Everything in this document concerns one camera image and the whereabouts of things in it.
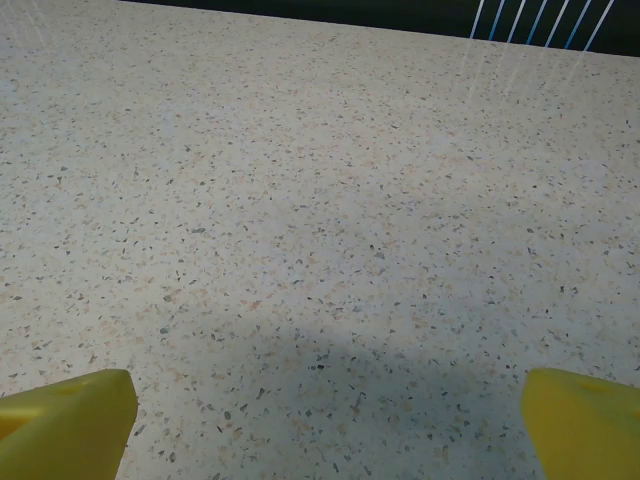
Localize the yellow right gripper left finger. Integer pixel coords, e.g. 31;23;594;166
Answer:
0;368;139;480

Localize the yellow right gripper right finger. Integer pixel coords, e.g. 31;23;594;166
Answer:
519;367;640;480

